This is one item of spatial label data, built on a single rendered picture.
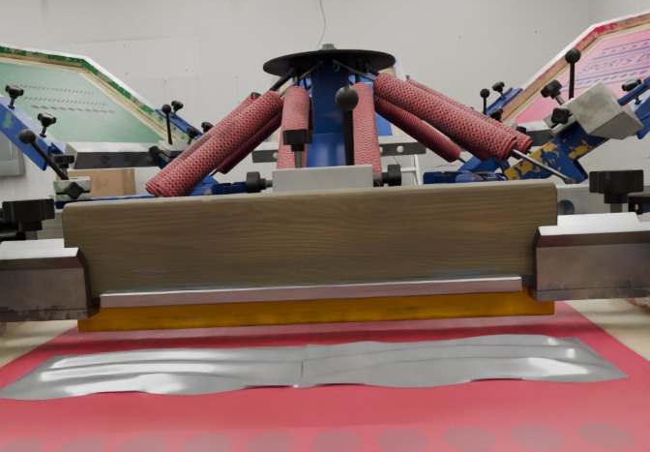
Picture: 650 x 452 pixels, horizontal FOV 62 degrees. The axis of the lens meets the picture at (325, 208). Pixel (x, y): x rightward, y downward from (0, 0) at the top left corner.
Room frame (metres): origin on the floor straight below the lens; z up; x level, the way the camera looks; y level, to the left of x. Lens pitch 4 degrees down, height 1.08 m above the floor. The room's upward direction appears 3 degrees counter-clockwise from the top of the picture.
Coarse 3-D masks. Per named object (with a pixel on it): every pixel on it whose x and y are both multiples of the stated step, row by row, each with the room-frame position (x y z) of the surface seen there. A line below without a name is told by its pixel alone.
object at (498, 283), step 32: (160, 288) 0.39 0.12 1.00; (192, 288) 0.38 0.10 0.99; (224, 288) 0.38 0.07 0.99; (256, 288) 0.38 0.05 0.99; (288, 288) 0.37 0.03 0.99; (320, 288) 0.37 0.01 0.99; (352, 288) 0.37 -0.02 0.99; (384, 288) 0.37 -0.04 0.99; (416, 288) 0.37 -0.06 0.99; (448, 288) 0.37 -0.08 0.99; (480, 288) 0.37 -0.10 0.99; (512, 288) 0.37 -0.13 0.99
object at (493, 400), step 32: (416, 320) 0.41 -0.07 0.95; (448, 320) 0.41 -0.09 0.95; (480, 320) 0.40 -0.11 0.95; (512, 320) 0.40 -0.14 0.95; (544, 320) 0.40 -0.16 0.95; (576, 320) 0.39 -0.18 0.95; (608, 352) 0.32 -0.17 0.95; (352, 384) 0.30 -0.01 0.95; (480, 384) 0.29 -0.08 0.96; (512, 384) 0.29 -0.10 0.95; (544, 384) 0.28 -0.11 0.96; (576, 384) 0.28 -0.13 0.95; (608, 384) 0.28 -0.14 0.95; (640, 384) 0.28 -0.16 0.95; (320, 416) 0.26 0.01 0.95; (352, 416) 0.26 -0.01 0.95; (384, 416) 0.26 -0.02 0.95; (416, 416) 0.25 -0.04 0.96; (448, 416) 0.25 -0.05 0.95; (480, 416) 0.25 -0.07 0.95; (512, 416) 0.25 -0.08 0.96; (544, 416) 0.25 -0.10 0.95; (576, 416) 0.25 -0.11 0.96; (608, 416) 0.24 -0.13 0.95; (640, 416) 0.24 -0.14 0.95
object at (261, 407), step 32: (32, 352) 0.38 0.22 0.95; (64, 352) 0.38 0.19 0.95; (96, 352) 0.38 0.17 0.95; (0, 384) 0.32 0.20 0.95; (0, 416) 0.28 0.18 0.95; (32, 416) 0.28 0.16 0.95; (64, 416) 0.27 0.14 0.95; (96, 416) 0.27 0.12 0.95; (128, 416) 0.27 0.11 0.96; (160, 416) 0.27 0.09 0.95; (192, 416) 0.27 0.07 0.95; (224, 416) 0.26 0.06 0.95; (256, 416) 0.26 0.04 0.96; (288, 416) 0.26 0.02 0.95
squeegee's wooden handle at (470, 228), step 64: (320, 192) 0.39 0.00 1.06; (384, 192) 0.39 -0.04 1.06; (448, 192) 0.38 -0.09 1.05; (512, 192) 0.38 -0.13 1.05; (128, 256) 0.39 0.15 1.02; (192, 256) 0.39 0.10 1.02; (256, 256) 0.39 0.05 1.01; (320, 256) 0.39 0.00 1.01; (384, 256) 0.38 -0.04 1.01; (448, 256) 0.38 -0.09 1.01; (512, 256) 0.38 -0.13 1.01
